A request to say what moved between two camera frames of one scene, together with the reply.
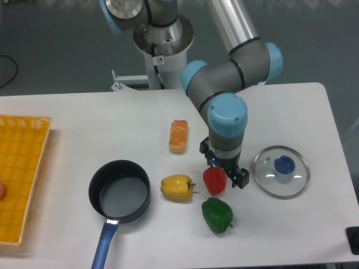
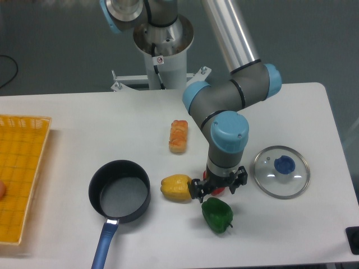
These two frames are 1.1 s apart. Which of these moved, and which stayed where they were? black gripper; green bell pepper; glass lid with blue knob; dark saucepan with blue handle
Moved: black gripper
Stayed: glass lid with blue knob; dark saucepan with blue handle; green bell pepper
